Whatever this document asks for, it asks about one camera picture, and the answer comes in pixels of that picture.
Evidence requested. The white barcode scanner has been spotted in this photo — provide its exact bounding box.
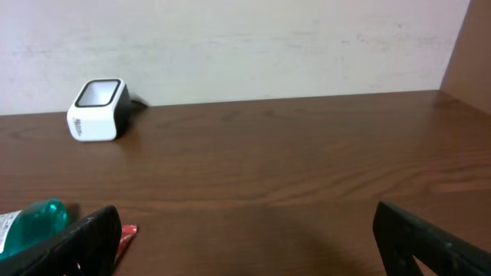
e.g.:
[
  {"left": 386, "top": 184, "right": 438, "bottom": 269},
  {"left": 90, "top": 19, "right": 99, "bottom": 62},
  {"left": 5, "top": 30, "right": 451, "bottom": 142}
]
[{"left": 66, "top": 78, "right": 131, "bottom": 142}]

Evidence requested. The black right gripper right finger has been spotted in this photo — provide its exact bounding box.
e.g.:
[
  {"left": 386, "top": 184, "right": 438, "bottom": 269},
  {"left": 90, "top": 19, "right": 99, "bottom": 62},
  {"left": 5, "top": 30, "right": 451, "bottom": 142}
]
[{"left": 372, "top": 202, "right": 490, "bottom": 276}]

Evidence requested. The red snack bar wrapper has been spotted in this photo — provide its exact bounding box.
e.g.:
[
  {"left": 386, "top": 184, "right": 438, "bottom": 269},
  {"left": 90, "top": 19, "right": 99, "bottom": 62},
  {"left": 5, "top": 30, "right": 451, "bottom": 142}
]
[{"left": 114, "top": 225, "right": 138, "bottom": 265}]

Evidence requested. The teal mouthwash bottle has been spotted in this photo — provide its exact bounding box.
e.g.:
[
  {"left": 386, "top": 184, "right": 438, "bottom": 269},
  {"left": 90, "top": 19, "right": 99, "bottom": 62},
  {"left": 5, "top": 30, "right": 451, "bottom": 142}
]
[{"left": 1, "top": 199, "right": 69, "bottom": 261}]

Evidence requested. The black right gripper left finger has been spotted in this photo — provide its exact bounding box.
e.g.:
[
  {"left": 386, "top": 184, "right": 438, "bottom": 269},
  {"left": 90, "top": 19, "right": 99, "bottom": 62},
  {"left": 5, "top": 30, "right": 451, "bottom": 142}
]
[{"left": 1, "top": 205, "right": 121, "bottom": 276}]

